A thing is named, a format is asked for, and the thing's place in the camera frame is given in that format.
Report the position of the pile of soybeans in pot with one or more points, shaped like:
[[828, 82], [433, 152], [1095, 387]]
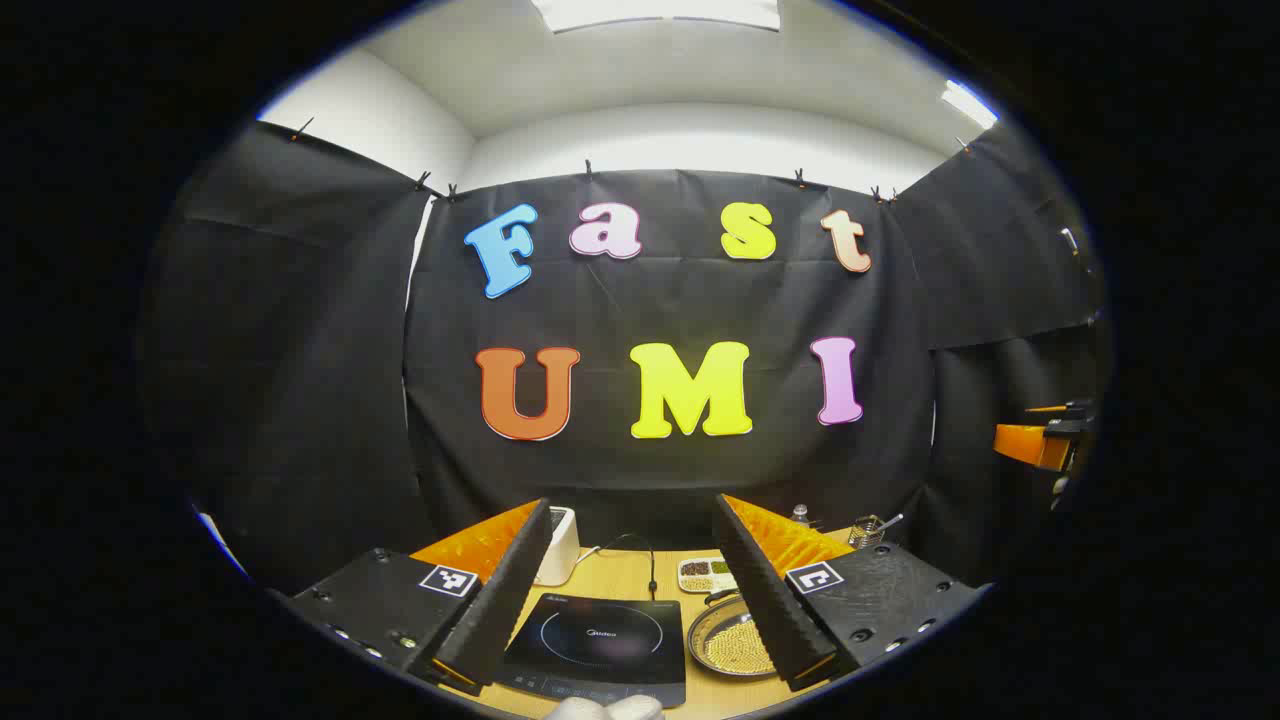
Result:
[[738, 650]]

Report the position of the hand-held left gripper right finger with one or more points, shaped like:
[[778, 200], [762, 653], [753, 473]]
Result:
[[765, 600]]

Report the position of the white toaster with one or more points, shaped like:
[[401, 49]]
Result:
[[560, 545]]

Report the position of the stainless steel pot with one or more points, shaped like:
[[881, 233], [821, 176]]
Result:
[[715, 640]]

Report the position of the ceiling light panel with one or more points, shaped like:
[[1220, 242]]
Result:
[[655, 12], [968, 103]]

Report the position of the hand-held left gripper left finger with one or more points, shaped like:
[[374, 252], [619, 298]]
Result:
[[500, 610]]

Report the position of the green tea bottle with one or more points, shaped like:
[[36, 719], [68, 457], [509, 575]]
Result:
[[800, 517]]

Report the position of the white divided dish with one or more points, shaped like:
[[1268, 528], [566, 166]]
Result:
[[705, 576]]

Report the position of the black induction cooktop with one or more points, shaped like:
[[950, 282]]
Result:
[[600, 640]]

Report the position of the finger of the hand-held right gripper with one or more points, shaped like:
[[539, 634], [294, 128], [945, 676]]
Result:
[[1025, 445], [1065, 418]]

